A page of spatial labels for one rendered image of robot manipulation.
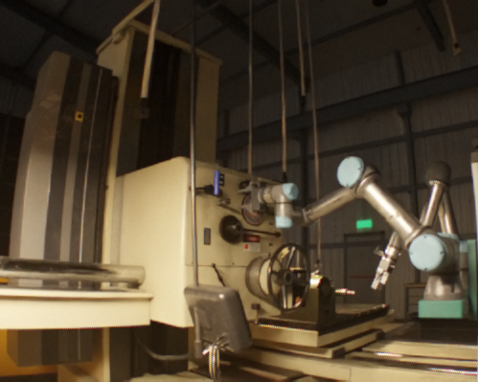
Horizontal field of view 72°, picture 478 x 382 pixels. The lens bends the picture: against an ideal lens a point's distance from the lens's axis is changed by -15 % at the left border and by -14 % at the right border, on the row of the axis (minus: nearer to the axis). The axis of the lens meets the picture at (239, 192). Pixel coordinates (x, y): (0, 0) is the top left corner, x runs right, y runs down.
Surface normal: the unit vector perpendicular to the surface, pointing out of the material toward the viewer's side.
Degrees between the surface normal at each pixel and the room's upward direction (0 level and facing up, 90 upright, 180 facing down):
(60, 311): 90
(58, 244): 90
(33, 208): 90
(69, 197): 90
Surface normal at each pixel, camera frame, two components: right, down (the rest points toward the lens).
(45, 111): 0.71, -0.12
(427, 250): -0.68, -0.05
